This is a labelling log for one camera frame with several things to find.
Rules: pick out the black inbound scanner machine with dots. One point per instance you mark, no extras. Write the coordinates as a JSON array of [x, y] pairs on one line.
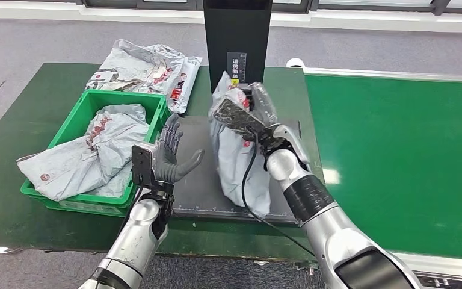
[[235, 32]]

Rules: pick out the pale grey mailer parcel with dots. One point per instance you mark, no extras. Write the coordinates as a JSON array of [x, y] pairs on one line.
[[129, 111]]

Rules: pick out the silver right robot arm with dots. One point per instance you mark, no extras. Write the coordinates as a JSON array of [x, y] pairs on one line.
[[326, 231]]

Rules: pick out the green conveyor belt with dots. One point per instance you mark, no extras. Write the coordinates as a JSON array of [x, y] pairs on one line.
[[394, 139]]

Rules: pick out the aluminium conveyor frame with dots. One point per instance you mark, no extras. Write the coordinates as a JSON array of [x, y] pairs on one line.
[[374, 72]]

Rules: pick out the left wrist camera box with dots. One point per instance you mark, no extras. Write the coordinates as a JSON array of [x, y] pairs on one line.
[[143, 165]]

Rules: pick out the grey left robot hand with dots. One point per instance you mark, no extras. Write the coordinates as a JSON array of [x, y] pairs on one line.
[[167, 167]]

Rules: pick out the white table foot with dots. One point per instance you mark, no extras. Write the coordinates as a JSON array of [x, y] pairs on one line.
[[8, 250]]

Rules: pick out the green plastic crate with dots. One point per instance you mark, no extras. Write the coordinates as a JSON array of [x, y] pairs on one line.
[[155, 107]]

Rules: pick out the grey red-print parcel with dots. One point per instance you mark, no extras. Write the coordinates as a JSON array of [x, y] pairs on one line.
[[91, 159]]

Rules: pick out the dark window frame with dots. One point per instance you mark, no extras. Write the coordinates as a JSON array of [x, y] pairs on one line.
[[167, 4]]

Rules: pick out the crumpled silver printed mailer bag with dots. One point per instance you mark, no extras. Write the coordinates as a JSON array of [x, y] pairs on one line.
[[133, 68]]

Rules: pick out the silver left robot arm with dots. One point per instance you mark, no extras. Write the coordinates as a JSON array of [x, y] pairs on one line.
[[139, 235]]

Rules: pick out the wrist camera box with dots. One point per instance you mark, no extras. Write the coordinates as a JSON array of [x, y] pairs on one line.
[[239, 117], [143, 165]]

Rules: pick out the flat white red-print mailer bag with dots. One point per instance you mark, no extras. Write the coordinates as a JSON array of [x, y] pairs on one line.
[[184, 83]]

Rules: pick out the large grey red-striped parcel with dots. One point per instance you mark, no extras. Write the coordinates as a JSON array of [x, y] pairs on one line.
[[235, 167]]

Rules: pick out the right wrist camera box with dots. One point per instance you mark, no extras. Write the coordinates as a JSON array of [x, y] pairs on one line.
[[239, 117]]

